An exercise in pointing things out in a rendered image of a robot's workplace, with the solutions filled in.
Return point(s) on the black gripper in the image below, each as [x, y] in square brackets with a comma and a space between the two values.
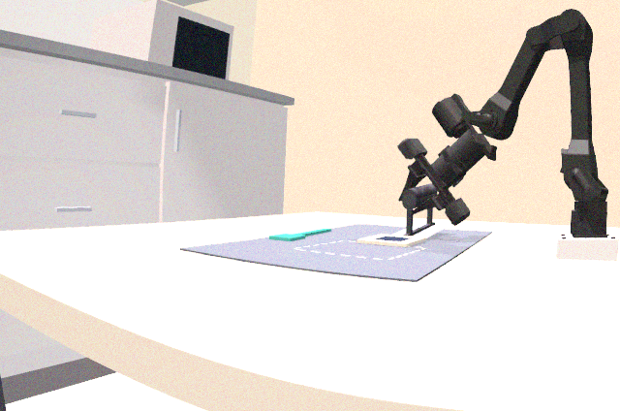
[443, 173]

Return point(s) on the turquoise small trowel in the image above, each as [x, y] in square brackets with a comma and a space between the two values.
[296, 236]

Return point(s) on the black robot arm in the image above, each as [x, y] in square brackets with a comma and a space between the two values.
[496, 119]

